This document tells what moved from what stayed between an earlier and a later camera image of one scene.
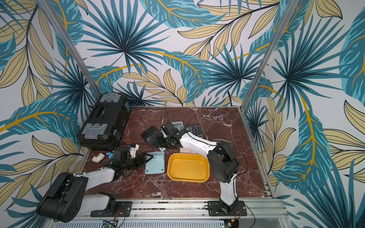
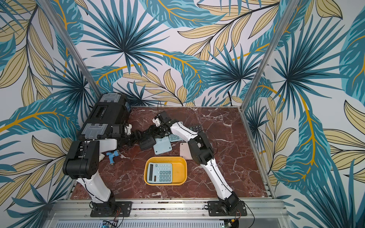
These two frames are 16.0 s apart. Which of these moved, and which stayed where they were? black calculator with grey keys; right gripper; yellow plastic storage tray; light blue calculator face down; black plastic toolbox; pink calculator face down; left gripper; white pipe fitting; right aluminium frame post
Moved: yellow plastic storage tray; left gripper; right gripper
Stayed: black calculator with grey keys; right aluminium frame post; black plastic toolbox; light blue calculator face down; white pipe fitting; pink calculator face down
